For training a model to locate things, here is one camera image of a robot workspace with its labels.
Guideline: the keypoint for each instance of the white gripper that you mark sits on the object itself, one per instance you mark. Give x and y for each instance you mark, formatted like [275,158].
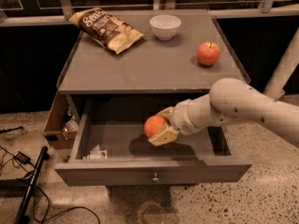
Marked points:
[179,116]

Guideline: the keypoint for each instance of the orange fruit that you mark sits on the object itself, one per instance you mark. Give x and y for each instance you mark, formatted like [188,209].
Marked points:
[153,125]

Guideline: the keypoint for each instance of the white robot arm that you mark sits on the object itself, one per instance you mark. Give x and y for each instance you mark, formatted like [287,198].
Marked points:
[231,100]

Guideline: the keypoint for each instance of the round metal drawer knob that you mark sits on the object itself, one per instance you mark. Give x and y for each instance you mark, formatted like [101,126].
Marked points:
[155,178]

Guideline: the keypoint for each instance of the open grey top drawer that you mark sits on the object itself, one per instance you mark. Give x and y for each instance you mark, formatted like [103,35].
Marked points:
[116,125]

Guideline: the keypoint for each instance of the grey cabinet with counter top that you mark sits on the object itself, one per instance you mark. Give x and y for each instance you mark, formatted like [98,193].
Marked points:
[150,65]

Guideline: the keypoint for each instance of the white paper in drawer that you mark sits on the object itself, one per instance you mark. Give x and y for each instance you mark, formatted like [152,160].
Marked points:
[95,153]

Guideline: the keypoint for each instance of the red apple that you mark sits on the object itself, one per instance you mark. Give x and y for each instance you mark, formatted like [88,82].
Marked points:
[208,53]

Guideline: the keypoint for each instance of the white ceramic bowl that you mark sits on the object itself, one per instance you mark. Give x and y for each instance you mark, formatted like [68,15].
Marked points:
[165,27]

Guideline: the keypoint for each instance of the brown chip bag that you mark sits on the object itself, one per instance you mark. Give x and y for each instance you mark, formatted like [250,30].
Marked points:
[107,30]

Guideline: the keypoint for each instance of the brown cardboard box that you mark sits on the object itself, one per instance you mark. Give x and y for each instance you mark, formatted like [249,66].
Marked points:
[55,132]

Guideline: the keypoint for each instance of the black power adapter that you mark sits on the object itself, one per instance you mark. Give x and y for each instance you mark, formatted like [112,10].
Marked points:
[24,159]

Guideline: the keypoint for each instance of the black pole on floor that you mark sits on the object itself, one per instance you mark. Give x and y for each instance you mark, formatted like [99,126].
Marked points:
[30,187]

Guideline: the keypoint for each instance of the metal window railing frame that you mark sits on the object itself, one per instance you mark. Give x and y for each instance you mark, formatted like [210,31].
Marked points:
[59,11]

